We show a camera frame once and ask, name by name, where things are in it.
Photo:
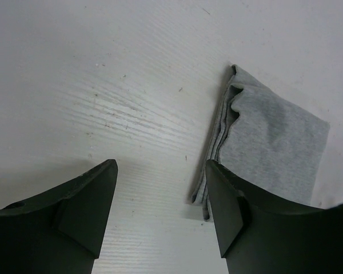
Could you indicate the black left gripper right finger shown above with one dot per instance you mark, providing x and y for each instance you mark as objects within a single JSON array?
[{"x": 259, "y": 232}]

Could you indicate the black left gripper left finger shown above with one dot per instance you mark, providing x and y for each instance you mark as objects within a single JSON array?
[{"x": 60, "y": 230}]

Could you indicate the grey tank top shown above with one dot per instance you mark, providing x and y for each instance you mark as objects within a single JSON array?
[{"x": 267, "y": 140}]

